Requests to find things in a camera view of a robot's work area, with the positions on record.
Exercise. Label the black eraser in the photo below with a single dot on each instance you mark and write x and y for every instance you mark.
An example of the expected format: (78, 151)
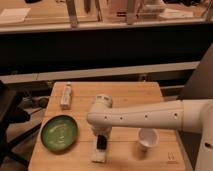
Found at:
(101, 142)

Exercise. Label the white paper sheet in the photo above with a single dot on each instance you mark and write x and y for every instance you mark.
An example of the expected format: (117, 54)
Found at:
(14, 15)

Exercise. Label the green bowl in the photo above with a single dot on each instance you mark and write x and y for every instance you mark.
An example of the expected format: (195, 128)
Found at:
(59, 133)

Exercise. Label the white sponge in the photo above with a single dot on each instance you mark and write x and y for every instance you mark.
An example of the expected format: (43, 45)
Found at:
(98, 156)

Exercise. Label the black chair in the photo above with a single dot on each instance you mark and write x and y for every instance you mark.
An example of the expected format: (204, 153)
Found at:
(11, 113)

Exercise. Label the white cup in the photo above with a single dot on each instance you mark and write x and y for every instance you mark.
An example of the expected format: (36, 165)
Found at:
(147, 138)

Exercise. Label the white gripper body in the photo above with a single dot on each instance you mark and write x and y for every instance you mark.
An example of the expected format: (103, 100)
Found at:
(105, 131)

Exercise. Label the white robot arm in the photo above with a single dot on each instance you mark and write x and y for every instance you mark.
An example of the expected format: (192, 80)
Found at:
(194, 116)

